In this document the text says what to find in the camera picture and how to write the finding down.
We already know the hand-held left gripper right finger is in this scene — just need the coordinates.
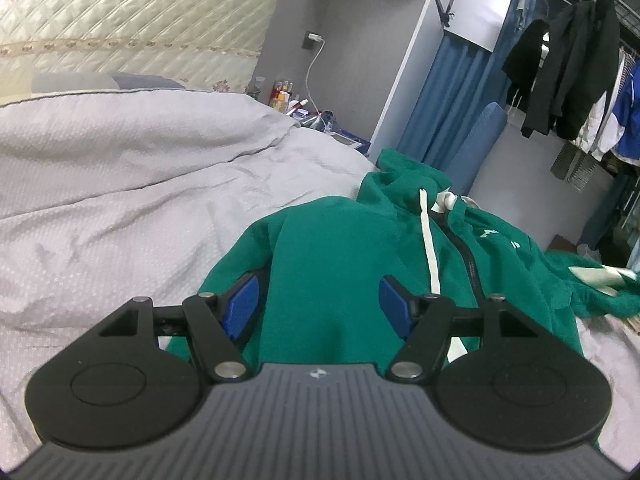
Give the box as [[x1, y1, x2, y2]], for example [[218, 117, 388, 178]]
[[378, 275, 543, 383]]

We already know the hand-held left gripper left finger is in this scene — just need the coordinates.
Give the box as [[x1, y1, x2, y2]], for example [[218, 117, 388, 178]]
[[97, 270, 263, 383]]

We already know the green hoodie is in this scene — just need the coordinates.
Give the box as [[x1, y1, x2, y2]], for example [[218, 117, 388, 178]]
[[165, 147, 640, 456]]

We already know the grey bed sheet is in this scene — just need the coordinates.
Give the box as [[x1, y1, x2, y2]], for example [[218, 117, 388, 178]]
[[0, 89, 640, 466]]

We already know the white flat box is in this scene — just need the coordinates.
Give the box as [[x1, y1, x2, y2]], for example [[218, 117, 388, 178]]
[[325, 130, 371, 153]]

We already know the blue chair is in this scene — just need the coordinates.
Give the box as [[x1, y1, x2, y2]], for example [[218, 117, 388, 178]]
[[445, 101, 508, 196]]

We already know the group of small bottles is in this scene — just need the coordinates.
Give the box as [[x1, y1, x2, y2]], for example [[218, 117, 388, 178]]
[[245, 76, 313, 116]]

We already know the blue curtain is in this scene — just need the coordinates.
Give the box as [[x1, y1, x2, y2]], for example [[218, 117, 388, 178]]
[[395, 0, 531, 196]]

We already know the striped hanging garment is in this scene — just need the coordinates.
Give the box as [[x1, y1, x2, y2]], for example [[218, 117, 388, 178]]
[[550, 140, 596, 191]]

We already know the patchwork pillow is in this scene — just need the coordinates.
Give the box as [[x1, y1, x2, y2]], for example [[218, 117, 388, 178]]
[[31, 72, 193, 97]]

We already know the grey wardrobe cabinet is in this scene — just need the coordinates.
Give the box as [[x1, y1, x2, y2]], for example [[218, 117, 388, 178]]
[[255, 0, 521, 161]]

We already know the white hanging jacket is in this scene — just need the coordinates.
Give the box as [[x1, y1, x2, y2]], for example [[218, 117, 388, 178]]
[[575, 55, 628, 158]]

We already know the blue and white jersey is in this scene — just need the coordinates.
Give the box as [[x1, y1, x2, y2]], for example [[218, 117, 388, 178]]
[[611, 60, 640, 166]]

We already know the black hanging jacket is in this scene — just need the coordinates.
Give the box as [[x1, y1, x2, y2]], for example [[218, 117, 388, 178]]
[[501, 0, 622, 141]]

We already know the cream quilted headboard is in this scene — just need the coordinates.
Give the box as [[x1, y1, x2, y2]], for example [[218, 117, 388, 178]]
[[0, 0, 282, 106]]

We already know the white charging cable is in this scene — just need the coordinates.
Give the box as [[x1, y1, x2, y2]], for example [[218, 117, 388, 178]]
[[304, 40, 326, 116]]

